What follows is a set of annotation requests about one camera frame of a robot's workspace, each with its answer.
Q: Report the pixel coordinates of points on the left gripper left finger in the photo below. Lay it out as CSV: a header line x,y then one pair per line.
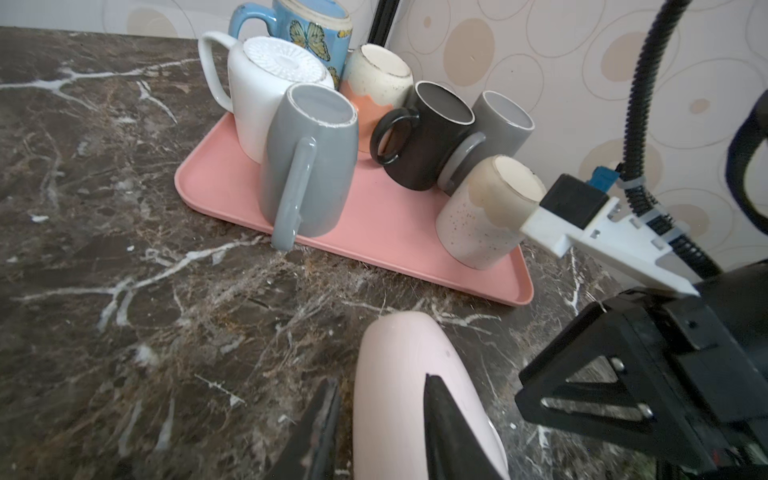
x,y
310,451

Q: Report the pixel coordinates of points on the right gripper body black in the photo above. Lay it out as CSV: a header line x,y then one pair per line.
x,y
681,378

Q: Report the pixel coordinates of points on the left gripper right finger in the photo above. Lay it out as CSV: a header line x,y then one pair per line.
x,y
452,449

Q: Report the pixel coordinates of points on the pale pink mug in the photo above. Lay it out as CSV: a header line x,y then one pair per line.
x,y
396,354

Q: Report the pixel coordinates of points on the light grey mug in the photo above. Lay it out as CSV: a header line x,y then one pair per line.
x,y
310,157

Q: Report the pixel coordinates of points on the speckled cream mug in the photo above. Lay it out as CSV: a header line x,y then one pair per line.
x,y
480,224

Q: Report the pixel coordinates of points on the dark grey mug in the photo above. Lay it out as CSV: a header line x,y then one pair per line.
x,y
501,127

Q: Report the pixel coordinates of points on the black mug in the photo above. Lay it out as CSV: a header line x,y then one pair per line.
x,y
413,142

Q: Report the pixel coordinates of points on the cream and salmon mug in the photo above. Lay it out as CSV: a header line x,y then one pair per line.
x,y
376,81

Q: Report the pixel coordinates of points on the white ribbed mug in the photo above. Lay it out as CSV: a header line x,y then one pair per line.
x,y
259,71

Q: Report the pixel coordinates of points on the blue butterfly mug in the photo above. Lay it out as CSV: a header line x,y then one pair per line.
x,y
323,27

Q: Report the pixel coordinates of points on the pink plastic tray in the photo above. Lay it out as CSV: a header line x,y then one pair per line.
x,y
382,224

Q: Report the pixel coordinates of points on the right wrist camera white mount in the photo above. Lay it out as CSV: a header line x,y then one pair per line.
x,y
576,214

